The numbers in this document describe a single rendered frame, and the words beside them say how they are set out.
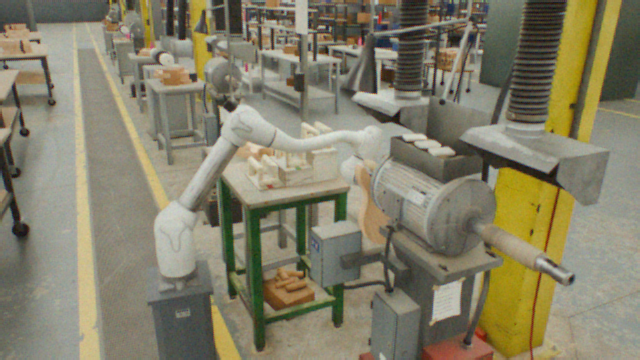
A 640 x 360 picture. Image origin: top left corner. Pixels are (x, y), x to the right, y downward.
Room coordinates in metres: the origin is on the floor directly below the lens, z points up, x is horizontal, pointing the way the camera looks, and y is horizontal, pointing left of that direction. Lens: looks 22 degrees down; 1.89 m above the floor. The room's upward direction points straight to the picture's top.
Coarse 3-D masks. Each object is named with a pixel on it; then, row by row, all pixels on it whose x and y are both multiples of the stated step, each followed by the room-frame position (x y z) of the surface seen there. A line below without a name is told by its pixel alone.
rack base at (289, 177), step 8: (272, 160) 2.54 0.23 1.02; (280, 160) 2.54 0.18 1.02; (280, 168) 2.43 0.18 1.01; (288, 168) 2.40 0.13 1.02; (304, 168) 2.41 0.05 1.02; (312, 168) 2.42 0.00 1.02; (280, 176) 2.43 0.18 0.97; (288, 176) 2.37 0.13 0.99; (296, 176) 2.38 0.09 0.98; (304, 176) 2.40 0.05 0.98; (312, 176) 2.42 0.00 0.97; (288, 184) 2.37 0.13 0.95; (296, 184) 2.38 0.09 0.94; (304, 184) 2.40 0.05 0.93
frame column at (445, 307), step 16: (400, 256) 1.43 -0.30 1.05; (416, 272) 1.36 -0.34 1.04; (400, 288) 1.42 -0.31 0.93; (416, 288) 1.35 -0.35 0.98; (432, 288) 1.30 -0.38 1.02; (448, 288) 1.32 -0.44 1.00; (464, 288) 1.36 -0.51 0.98; (432, 304) 1.30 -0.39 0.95; (448, 304) 1.33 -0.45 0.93; (464, 304) 1.36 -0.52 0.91; (432, 320) 1.30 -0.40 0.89; (448, 320) 1.33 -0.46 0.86; (464, 320) 1.36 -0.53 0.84; (432, 336) 1.31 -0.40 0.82; (448, 336) 1.34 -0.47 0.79; (416, 352) 1.32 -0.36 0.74
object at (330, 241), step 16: (336, 224) 1.54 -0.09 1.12; (352, 224) 1.54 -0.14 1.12; (320, 240) 1.44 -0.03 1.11; (336, 240) 1.45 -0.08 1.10; (352, 240) 1.48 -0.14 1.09; (320, 256) 1.44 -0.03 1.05; (336, 256) 1.46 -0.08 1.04; (320, 272) 1.44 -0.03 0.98; (336, 272) 1.46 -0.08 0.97; (352, 272) 1.48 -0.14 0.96; (352, 288) 1.49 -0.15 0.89
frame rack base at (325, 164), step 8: (312, 152) 2.44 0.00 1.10; (320, 152) 2.44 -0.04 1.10; (328, 152) 2.46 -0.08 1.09; (336, 152) 2.48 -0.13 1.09; (312, 160) 2.43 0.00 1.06; (320, 160) 2.44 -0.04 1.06; (328, 160) 2.46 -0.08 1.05; (336, 160) 2.48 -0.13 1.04; (320, 168) 2.44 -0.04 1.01; (328, 168) 2.46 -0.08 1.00; (336, 168) 2.48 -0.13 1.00; (320, 176) 2.44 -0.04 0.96; (328, 176) 2.46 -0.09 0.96; (336, 176) 2.48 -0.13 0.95
